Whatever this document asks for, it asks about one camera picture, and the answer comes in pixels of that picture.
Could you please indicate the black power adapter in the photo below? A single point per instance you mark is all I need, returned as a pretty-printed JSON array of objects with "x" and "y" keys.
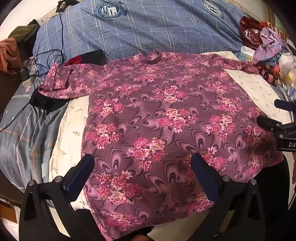
[{"x": 24, "y": 71}]

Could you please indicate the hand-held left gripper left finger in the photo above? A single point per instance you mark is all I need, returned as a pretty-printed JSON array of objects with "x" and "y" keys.
[{"x": 77, "y": 172}]

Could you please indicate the olive green cloth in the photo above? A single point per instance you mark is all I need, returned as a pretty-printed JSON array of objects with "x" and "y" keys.
[{"x": 25, "y": 30}]

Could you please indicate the wooden frame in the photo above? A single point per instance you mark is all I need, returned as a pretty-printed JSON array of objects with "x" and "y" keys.
[{"x": 277, "y": 20}]

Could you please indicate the purple floral shirt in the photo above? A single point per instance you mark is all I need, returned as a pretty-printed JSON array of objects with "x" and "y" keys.
[{"x": 157, "y": 120}]

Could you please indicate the cream leaf-print sheet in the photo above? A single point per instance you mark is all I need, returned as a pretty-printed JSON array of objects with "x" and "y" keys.
[{"x": 67, "y": 132}]

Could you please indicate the black and red garment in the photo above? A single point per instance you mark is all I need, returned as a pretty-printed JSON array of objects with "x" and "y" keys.
[{"x": 50, "y": 102}]

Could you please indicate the dark red plastic bag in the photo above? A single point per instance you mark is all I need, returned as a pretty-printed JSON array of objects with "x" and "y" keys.
[{"x": 249, "y": 32}]

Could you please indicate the light blue packet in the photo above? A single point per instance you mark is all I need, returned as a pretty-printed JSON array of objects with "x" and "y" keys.
[{"x": 245, "y": 52}]

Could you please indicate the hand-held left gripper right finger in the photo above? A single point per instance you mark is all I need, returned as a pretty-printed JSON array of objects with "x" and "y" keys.
[{"x": 204, "y": 175}]

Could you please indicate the grey-blue striped bedsheet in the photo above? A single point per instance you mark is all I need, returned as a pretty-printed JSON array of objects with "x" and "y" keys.
[{"x": 23, "y": 129}]

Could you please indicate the white plastic bag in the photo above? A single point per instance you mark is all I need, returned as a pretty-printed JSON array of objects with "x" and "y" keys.
[{"x": 289, "y": 69}]

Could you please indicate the light purple cloth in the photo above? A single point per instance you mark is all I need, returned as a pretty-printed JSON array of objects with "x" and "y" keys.
[{"x": 269, "y": 45}]

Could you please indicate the red patterned packet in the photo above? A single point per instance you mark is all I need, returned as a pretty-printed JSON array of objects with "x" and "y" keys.
[{"x": 268, "y": 71}]

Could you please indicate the orange cloth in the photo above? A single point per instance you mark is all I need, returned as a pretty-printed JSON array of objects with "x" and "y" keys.
[{"x": 9, "y": 54}]

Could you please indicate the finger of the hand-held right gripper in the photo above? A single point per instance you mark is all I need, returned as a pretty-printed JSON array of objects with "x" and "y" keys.
[
  {"x": 283, "y": 104},
  {"x": 269, "y": 124}
]

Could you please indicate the dark cloth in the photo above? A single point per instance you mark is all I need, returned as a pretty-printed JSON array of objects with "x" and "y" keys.
[{"x": 276, "y": 190}]

